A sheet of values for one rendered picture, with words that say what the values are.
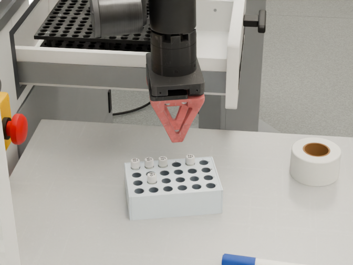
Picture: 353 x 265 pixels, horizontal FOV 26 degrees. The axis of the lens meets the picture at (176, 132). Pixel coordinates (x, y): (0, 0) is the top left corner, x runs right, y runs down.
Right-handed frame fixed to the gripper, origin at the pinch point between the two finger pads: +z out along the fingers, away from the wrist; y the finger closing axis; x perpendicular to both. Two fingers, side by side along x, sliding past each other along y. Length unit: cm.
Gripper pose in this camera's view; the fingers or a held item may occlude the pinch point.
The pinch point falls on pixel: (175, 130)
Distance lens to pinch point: 100.9
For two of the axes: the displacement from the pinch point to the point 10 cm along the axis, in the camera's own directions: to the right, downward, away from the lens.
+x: 9.9, -0.7, 0.8
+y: 1.1, 4.9, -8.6
